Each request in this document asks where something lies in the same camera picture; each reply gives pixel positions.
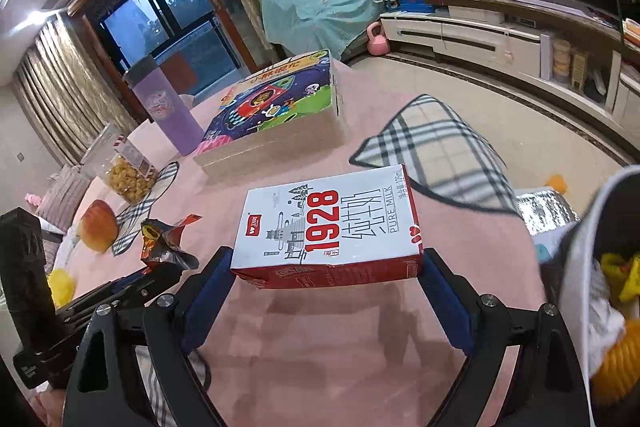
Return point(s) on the red orange apple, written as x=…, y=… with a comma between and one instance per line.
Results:
x=97, y=227

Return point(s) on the small brown carton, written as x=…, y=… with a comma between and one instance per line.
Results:
x=579, y=69

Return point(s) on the orange ribbed plastic item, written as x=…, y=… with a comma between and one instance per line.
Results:
x=617, y=372

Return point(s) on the yellow soft item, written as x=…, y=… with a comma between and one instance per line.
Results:
x=62, y=288

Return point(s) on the silver foil bag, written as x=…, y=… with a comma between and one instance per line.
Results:
x=547, y=211

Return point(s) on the teal cloth cover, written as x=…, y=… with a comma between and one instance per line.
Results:
x=320, y=12

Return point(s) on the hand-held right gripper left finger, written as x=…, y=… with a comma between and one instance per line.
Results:
x=207, y=302

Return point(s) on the white packet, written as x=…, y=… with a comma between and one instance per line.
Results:
x=602, y=322

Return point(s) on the red orange snack wrapper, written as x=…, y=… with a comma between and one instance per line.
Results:
x=160, y=242

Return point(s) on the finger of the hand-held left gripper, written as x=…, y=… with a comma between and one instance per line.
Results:
x=142, y=284

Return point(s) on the glass balcony door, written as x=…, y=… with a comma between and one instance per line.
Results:
x=165, y=17

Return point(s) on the clear bag of yellow snacks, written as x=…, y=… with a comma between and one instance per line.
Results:
x=130, y=177

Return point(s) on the red white milk carton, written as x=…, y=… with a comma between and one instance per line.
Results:
x=325, y=227

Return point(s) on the purple bottle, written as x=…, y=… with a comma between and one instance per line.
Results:
x=167, y=112

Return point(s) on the small orange floor item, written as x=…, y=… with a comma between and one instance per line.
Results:
x=556, y=183

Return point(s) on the blue toy base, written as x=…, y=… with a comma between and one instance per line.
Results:
x=417, y=4

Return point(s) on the white television cabinet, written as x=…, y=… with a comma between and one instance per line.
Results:
x=475, y=37

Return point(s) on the yellow snack wrapper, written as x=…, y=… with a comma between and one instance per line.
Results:
x=622, y=277

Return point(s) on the stacked cans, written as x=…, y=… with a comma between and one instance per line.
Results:
x=562, y=59

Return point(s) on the colourful cartoon puzzle box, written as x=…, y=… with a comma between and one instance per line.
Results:
x=275, y=107

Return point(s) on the grey cushion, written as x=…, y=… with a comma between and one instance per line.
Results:
x=62, y=202

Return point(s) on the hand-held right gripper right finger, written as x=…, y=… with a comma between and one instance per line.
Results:
x=445, y=302

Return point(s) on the pink kettlebell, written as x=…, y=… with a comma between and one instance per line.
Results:
x=377, y=41

